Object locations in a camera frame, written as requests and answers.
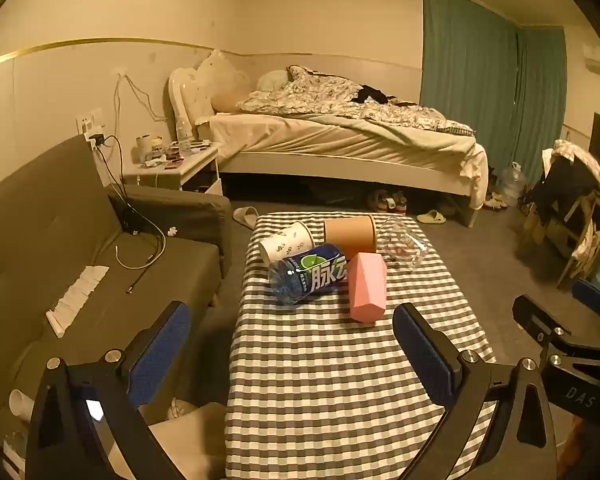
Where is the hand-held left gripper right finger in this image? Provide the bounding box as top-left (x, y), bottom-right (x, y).
top-left (392, 302), bottom-right (565, 480)

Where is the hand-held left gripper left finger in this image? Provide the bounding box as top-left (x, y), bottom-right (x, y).
top-left (24, 301), bottom-right (193, 480)

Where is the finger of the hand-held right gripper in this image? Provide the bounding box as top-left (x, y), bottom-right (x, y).
top-left (570, 279), bottom-right (600, 319)
top-left (512, 294), bottom-right (600, 361)

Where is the clear plastic cup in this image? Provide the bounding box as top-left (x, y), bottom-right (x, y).
top-left (377, 215), bottom-right (430, 267)

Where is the brown paper cup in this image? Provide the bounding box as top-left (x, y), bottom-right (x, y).
top-left (323, 214), bottom-right (379, 260)

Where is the white patterned paper cup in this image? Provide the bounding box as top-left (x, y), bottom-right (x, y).
top-left (258, 221), bottom-right (315, 265)

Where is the plain white cup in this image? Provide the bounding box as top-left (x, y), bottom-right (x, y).
top-left (8, 389), bottom-right (34, 421)

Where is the wooden chair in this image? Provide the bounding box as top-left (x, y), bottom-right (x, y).
top-left (517, 150), bottom-right (600, 289)

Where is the pink box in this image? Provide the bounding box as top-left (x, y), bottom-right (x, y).
top-left (347, 252), bottom-right (389, 324)

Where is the white paper strip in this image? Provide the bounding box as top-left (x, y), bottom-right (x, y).
top-left (46, 265), bottom-right (110, 337)

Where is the checked tablecloth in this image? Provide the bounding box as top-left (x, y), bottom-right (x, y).
top-left (225, 211), bottom-right (498, 480)

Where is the beige cushion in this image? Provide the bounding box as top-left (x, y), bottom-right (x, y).
top-left (147, 402), bottom-right (229, 480)

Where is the pile of clothes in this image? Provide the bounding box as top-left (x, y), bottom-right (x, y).
top-left (525, 140), bottom-right (600, 232)

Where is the large water jug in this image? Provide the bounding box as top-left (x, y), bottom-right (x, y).
top-left (495, 162), bottom-right (526, 201)

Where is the blue plastic drink bottle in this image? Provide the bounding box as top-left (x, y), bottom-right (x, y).
top-left (267, 242), bottom-right (351, 307)

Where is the pair of shoes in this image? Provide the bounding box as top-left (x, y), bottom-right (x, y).
top-left (367, 190), bottom-right (409, 214)

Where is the white nightstand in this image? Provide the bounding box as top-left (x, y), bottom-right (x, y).
top-left (121, 141), bottom-right (224, 197)

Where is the grey sofa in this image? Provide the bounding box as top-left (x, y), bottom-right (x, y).
top-left (0, 134), bottom-right (232, 480)

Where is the white bed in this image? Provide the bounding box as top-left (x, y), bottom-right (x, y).
top-left (167, 50), bottom-right (490, 228)

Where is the green curtain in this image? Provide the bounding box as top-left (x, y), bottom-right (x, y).
top-left (419, 0), bottom-right (567, 187)

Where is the black garment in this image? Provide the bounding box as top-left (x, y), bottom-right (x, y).
top-left (355, 85), bottom-right (389, 104)

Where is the patterned quilt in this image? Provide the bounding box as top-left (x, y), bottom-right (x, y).
top-left (236, 65), bottom-right (477, 137)

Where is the black cable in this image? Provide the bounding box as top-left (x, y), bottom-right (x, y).
top-left (97, 135), bottom-right (167, 294)

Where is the white wall socket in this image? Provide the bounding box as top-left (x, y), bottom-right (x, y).
top-left (76, 108), bottom-right (104, 136)

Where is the white wall cable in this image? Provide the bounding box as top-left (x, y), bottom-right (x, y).
top-left (114, 71), bottom-right (174, 124)

